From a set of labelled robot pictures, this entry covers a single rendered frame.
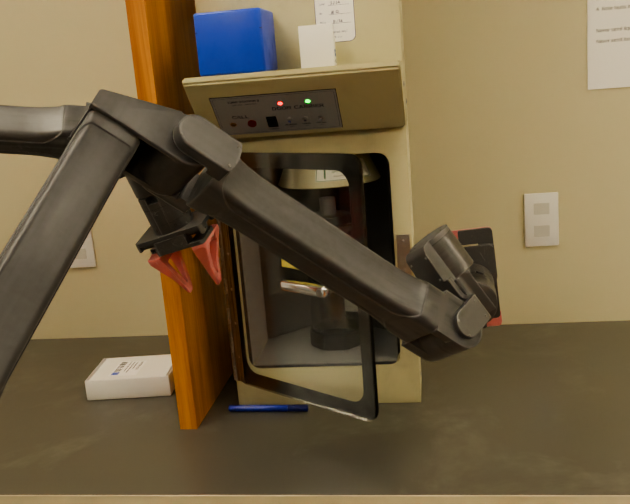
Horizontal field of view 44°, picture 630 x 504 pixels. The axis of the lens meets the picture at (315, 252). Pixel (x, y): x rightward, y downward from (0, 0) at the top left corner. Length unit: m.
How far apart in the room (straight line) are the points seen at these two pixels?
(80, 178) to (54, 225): 0.06
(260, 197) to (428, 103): 0.90
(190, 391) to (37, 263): 0.67
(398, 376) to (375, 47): 0.54
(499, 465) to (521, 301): 0.66
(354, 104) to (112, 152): 0.51
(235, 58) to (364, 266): 0.44
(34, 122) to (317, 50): 0.41
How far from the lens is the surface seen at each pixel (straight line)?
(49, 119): 1.09
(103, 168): 0.77
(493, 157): 1.71
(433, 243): 0.97
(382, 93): 1.18
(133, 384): 1.52
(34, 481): 1.30
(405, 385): 1.37
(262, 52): 1.18
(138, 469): 1.27
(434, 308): 0.92
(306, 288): 1.13
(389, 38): 1.26
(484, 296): 0.99
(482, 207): 1.72
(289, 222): 0.84
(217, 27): 1.19
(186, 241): 1.05
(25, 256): 0.71
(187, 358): 1.32
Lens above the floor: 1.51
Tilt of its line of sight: 13 degrees down
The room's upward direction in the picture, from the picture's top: 5 degrees counter-clockwise
